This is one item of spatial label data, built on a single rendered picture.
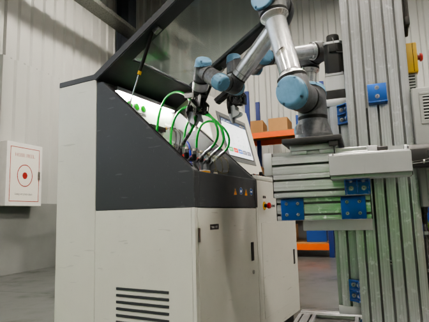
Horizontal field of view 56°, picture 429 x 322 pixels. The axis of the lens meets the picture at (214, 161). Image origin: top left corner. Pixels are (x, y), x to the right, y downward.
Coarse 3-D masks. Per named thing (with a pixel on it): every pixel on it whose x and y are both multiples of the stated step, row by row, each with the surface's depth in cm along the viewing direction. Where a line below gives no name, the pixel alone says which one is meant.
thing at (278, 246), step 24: (240, 120) 305; (264, 192) 245; (264, 216) 242; (264, 240) 238; (288, 240) 275; (264, 264) 235; (288, 264) 271; (264, 288) 232; (288, 288) 267; (264, 312) 229; (288, 312) 263
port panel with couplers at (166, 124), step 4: (164, 120) 252; (168, 120) 256; (164, 124) 252; (168, 124) 256; (168, 128) 252; (168, 132) 255; (172, 132) 259; (164, 136) 251; (168, 136) 254; (172, 136) 259; (168, 140) 254; (172, 140) 258; (172, 144) 254
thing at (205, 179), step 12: (204, 180) 183; (216, 180) 193; (228, 180) 203; (240, 180) 216; (252, 180) 231; (204, 192) 182; (216, 192) 192; (228, 192) 202; (204, 204) 181; (216, 204) 191; (228, 204) 201; (240, 204) 214; (252, 204) 228
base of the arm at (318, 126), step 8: (304, 120) 160; (312, 120) 158; (320, 120) 158; (304, 128) 159; (312, 128) 157; (320, 128) 156; (328, 128) 158; (296, 136) 161; (304, 136) 158; (312, 136) 156
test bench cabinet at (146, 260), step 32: (96, 224) 199; (128, 224) 190; (160, 224) 181; (192, 224) 173; (96, 256) 197; (128, 256) 188; (160, 256) 179; (192, 256) 171; (96, 288) 195; (128, 288) 185; (160, 288) 177; (192, 288) 170; (96, 320) 193; (128, 320) 184; (160, 320) 175; (192, 320) 168
